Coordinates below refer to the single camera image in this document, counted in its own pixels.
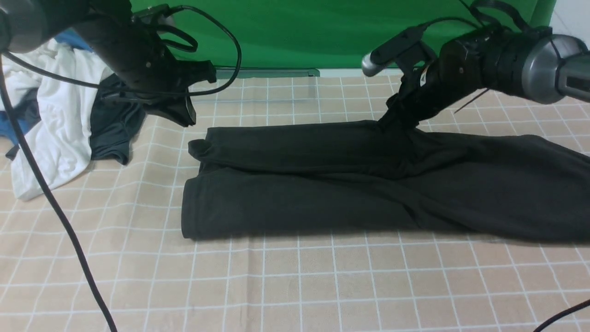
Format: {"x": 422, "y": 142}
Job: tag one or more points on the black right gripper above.
{"x": 431, "y": 87}

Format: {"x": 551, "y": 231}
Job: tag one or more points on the beige checkered tablecloth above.
{"x": 127, "y": 219}

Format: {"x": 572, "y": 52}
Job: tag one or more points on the white crumpled shirt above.
{"x": 60, "y": 141}

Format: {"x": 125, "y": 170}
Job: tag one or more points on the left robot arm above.
{"x": 27, "y": 24}

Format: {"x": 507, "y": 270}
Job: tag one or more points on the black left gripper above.
{"x": 136, "y": 47}

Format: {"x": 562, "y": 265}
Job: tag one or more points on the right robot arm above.
{"x": 536, "y": 65}

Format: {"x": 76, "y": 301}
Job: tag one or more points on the green backdrop cloth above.
{"x": 319, "y": 34}

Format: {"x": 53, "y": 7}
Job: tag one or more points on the dark gray long-sleeve shirt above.
{"x": 358, "y": 176}

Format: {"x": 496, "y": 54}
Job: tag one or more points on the dark teal crumpled garment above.
{"x": 113, "y": 125}

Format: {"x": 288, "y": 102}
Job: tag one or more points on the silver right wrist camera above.
{"x": 405, "y": 50}

